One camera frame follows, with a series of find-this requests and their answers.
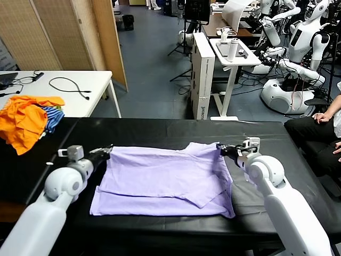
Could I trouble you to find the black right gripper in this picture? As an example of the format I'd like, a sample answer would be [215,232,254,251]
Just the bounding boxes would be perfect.
[216,143,245,159]

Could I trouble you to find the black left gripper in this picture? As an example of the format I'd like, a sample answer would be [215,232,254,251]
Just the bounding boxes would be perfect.
[85,146,114,171]

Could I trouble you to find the lavender t-shirt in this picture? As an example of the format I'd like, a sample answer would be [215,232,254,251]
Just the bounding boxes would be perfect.
[90,142,237,219]

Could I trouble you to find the bare forearm of seated person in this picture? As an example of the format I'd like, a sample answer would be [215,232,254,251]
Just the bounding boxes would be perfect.
[327,93,341,118]

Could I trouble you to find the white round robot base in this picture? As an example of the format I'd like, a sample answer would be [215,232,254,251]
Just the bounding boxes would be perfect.
[177,30,194,46]

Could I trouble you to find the walking person white clothes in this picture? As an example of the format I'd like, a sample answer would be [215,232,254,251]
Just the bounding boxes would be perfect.
[147,0,163,11]

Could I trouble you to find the bare hand of seated person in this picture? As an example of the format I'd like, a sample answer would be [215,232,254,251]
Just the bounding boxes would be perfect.
[332,142,341,163]
[311,113,331,124]

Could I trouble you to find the blue striped garment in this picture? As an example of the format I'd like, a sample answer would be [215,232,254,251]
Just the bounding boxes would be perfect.
[39,106,66,140]

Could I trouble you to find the black plastic table cover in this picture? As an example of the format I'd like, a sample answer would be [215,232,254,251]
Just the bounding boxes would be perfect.
[26,118,341,256]

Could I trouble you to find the white standing desk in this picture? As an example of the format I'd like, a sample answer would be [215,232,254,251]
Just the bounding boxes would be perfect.
[209,38,262,122]

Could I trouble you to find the white table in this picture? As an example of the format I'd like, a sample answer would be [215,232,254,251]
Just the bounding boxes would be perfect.
[0,70,123,119]

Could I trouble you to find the tall white cardboard box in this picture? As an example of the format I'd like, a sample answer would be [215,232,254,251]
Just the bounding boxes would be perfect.
[190,33,216,121]

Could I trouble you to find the black padded side table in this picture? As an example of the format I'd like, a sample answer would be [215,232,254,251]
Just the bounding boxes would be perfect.
[0,118,79,222]

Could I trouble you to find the seated person black trousers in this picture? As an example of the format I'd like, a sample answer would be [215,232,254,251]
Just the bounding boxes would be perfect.
[283,81,341,178]

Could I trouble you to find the orange garment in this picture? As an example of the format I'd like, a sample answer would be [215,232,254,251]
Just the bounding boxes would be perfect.
[0,95,66,156]

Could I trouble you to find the white water bottle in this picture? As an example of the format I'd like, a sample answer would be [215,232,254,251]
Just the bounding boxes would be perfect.
[226,38,239,63]

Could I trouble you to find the gray tablet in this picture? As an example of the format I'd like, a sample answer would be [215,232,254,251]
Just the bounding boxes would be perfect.
[215,42,250,59]

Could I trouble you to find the black office chair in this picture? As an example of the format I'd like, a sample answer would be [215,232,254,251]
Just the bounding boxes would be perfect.
[303,98,331,115]

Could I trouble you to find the black tripod stand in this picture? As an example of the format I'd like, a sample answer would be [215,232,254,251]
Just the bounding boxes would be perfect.
[167,20,203,83]

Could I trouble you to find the black laptop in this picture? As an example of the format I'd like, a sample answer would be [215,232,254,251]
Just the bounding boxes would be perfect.
[0,73,19,91]

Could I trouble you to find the brown wooden desk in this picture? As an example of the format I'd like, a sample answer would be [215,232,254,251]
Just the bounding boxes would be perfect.
[202,14,263,39]

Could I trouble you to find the wooden folding screen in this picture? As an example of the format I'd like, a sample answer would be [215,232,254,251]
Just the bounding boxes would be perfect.
[0,0,129,93]

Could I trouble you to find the black waste bin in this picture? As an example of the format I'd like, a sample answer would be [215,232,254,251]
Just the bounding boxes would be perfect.
[123,15,135,32]

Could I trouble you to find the white curved panel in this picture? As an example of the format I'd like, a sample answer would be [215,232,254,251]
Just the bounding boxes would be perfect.
[222,0,254,33]

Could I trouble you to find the gray printed board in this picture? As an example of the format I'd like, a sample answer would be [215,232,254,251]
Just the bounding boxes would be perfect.
[0,37,19,72]

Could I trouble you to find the white humanoid robot on base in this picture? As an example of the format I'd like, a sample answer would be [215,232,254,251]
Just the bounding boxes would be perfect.
[250,0,331,116]

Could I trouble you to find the black pole stand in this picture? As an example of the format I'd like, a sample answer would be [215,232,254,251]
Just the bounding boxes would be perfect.
[326,26,341,105]

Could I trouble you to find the black monitor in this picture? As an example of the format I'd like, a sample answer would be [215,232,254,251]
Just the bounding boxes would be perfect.
[183,0,211,27]

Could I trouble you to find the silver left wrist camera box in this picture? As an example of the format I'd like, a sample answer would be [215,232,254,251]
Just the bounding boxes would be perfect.
[58,145,85,161]

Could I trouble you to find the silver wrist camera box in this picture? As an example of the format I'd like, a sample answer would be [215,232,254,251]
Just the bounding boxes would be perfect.
[58,145,85,161]
[242,137,261,154]

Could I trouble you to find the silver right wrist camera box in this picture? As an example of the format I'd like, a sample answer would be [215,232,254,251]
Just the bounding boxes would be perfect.
[242,137,261,154]

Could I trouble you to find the black looped cable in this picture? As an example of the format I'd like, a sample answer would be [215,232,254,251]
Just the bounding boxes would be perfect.
[49,77,93,101]

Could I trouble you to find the black cable with hub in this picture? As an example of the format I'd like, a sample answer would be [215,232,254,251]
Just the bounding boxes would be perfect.
[0,71,45,97]

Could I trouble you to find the white device with cables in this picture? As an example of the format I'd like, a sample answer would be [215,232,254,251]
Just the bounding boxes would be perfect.
[216,27,237,43]

